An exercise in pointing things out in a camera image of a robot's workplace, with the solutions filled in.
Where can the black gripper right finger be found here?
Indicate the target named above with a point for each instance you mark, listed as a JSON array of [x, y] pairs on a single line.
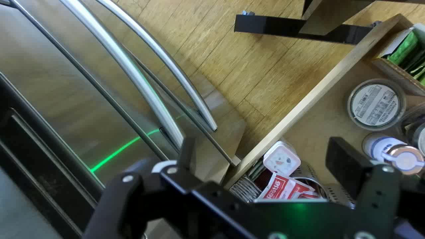
[[346, 164]]

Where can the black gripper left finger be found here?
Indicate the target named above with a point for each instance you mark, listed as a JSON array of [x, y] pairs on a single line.
[[187, 154]]

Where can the stainless steel fridge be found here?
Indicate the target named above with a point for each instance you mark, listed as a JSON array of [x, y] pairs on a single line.
[[66, 97]]

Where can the perforated metal cup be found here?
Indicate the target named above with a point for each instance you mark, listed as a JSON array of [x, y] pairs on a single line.
[[244, 189]]

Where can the round container with label lid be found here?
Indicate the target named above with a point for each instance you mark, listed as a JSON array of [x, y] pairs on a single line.
[[376, 105]]

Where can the wooden shelf cabinet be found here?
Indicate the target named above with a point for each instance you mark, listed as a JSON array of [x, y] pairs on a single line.
[[322, 111]]

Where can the white bottle with pink cap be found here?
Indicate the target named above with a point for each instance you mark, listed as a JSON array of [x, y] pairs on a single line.
[[393, 153]]

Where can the black metal frame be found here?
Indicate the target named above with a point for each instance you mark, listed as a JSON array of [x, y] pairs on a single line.
[[283, 26]]

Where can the tea bag box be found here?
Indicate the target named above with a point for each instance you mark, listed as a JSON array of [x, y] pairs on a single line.
[[405, 51]]

